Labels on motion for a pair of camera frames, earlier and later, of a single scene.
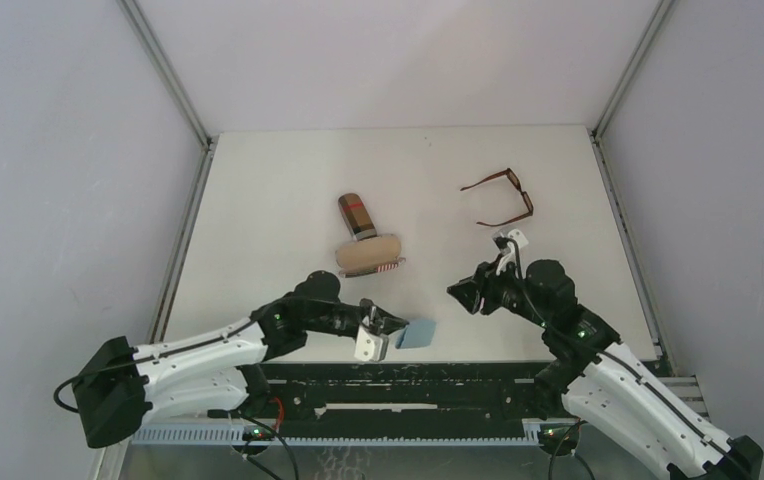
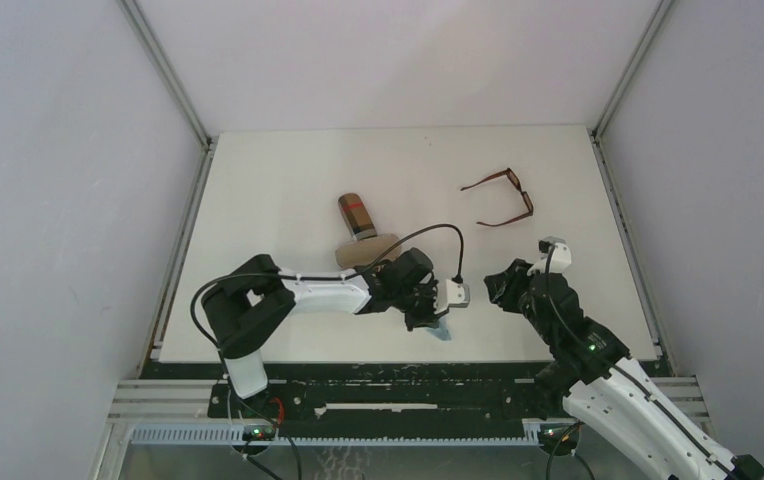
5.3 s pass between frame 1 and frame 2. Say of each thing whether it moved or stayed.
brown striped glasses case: stayed
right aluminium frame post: stayed
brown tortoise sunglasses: stayed
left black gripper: moved
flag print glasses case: stayed
